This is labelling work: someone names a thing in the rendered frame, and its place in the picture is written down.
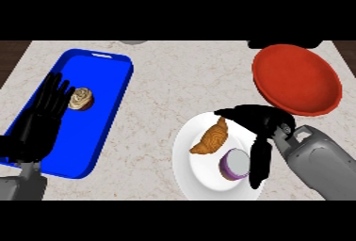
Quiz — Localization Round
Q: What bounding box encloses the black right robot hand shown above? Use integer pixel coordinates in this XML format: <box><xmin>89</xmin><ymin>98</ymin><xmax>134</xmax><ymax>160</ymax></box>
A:
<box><xmin>213</xmin><ymin>104</ymin><xmax>297</xmax><ymax>190</ymax></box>

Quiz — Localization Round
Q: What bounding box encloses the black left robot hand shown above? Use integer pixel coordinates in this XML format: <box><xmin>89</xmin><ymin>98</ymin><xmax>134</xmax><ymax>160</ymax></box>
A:
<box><xmin>0</xmin><ymin>72</ymin><xmax>77</xmax><ymax>164</ymax></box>

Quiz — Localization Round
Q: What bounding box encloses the purple can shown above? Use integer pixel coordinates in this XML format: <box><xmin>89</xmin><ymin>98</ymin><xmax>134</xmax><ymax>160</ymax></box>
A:
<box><xmin>219</xmin><ymin>147</ymin><xmax>253</xmax><ymax>182</ymax></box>

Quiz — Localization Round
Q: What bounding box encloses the red bowl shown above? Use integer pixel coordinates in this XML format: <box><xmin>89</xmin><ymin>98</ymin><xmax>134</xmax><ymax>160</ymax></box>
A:
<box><xmin>250</xmin><ymin>43</ymin><xmax>344</xmax><ymax>118</ymax></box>

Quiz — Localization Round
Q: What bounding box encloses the white round plate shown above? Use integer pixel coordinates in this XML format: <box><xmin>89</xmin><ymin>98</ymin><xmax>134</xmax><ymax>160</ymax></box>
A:
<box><xmin>171</xmin><ymin>111</ymin><xmax>267</xmax><ymax>201</ymax></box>

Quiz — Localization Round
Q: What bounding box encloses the blue rectangular tray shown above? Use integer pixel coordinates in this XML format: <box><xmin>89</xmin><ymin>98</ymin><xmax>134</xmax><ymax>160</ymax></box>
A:
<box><xmin>0</xmin><ymin>48</ymin><xmax>134</xmax><ymax>180</ymax></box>

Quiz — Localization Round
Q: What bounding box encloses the brown croissant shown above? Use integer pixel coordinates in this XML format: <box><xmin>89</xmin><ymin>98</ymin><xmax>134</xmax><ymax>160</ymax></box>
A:
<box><xmin>189</xmin><ymin>117</ymin><xmax>229</xmax><ymax>155</ymax></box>

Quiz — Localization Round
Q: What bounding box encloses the cream frosted cupcake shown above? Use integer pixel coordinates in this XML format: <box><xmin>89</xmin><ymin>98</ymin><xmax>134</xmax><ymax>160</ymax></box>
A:
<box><xmin>66</xmin><ymin>87</ymin><xmax>96</xmax><ymax>112</ymax></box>

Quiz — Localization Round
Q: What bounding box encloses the black appliance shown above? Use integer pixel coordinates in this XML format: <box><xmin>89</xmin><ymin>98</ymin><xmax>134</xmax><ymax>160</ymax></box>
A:
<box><xmin>247</xmin><ymin>40</ymin><xmax>323</xmax><ymax>50</ymax></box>

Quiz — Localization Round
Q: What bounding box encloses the grey object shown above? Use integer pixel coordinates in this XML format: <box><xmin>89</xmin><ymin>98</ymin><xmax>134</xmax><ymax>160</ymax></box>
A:
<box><xmin>120</xmin><ymin>40</ymin><xmax>149</xmax><ymax>46</ymax></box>

